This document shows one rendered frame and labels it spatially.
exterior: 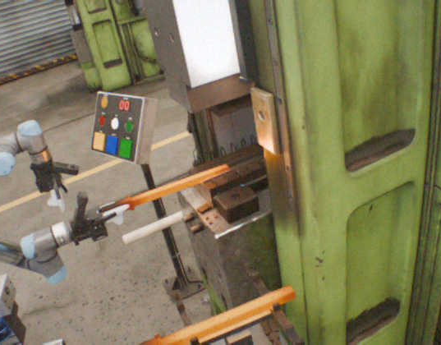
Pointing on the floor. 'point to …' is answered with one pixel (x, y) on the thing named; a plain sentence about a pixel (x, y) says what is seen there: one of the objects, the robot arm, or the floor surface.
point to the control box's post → (163, 228)
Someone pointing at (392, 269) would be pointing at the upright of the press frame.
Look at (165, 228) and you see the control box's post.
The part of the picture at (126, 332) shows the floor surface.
